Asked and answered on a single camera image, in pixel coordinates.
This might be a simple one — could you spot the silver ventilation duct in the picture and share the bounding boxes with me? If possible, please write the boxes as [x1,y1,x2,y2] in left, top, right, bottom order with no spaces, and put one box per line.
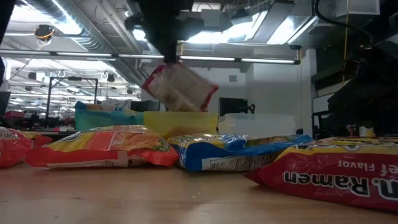
[21,0,150,86]

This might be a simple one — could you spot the green plastic bin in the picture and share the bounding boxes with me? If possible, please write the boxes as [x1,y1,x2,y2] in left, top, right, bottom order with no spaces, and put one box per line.
[74,108,146,132]

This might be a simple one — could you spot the red Maruchan noodle pack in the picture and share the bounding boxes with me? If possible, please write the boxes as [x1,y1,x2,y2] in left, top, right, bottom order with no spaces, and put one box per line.
[141,62,220,113]
[0,126,53,169]
[244,136,398,214]

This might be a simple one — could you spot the clear plastic bin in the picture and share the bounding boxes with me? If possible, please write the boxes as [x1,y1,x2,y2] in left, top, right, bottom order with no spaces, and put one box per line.
[217,113,297,139]

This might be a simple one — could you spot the black computer monitor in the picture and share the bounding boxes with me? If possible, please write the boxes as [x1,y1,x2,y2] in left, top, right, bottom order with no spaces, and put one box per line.
[218,97,249,117]

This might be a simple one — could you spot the black round ceiling device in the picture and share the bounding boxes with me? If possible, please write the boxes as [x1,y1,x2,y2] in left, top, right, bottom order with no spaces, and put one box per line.
[33,24,56,42]

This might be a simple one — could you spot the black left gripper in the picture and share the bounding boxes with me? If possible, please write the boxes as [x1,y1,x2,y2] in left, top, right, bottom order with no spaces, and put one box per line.
[124,0,203,65]

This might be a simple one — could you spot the yellow plastic bin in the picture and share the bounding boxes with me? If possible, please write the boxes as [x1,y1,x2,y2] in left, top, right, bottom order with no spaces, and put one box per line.
[143,111,219,140]

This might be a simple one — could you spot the orange Maruchan noodle pack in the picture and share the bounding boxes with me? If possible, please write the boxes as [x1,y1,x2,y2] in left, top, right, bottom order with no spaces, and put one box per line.
[25,124,180,169]

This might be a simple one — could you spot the black metal rack frame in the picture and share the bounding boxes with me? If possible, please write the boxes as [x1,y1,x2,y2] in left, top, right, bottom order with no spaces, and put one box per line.
[45,77,99,122]

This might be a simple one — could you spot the long ceiling light strip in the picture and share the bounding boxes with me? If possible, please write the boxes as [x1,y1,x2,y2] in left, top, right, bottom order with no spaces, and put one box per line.
[0,49,301,65]

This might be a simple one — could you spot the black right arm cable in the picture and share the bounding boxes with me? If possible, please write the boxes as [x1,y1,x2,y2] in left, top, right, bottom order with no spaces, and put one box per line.
[313,0,374,48]

